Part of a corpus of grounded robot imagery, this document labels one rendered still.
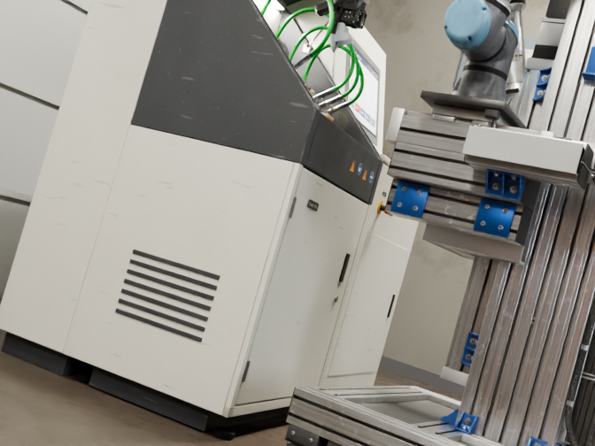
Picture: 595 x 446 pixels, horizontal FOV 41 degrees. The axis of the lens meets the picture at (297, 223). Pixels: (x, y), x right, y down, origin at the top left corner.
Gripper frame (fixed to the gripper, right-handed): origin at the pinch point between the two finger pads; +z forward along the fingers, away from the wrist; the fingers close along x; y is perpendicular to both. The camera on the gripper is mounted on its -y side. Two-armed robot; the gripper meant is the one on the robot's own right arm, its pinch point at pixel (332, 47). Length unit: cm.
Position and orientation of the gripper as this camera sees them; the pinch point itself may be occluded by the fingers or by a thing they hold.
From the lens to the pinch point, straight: 261.3
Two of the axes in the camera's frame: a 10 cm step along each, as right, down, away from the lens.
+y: 8.9, 2.3, -3.9
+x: 3.7, 1.4, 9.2
